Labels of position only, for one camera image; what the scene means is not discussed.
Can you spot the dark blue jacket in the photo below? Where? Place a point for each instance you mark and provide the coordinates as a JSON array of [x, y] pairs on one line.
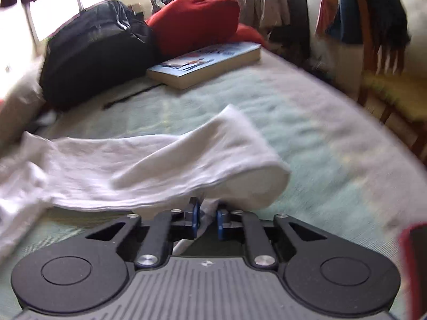
[[383, 13]]

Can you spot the red cushion behind backpack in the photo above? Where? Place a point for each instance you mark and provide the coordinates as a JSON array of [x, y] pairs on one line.
[[196, 23]]

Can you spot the dark red-edged object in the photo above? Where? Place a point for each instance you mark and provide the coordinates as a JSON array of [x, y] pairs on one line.
[[413, 273]]

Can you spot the black hanging coat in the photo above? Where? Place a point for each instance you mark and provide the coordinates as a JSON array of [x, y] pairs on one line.
[[297, 13]]

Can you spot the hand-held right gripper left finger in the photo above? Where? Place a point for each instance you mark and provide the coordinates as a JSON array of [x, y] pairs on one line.
[[195, 218]]

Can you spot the white printed t-shirt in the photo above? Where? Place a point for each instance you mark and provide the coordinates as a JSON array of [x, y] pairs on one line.
[[133, 163]]

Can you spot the black backpack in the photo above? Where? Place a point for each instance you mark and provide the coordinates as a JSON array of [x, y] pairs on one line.
[[93, 53]]

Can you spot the window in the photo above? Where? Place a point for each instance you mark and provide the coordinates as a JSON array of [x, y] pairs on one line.
[[53, 16]]

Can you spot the grey pillow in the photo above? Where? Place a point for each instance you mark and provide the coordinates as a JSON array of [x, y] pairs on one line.
[[16, 103]]

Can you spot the wooden chair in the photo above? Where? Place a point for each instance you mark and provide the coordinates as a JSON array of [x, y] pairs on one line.
[[400, 96]]

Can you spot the blue paperback book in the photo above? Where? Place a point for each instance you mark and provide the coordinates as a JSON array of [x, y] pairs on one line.
[[200, 65]]

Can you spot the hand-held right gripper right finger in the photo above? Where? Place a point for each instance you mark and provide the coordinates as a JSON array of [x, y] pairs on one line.
[[220, 223]]

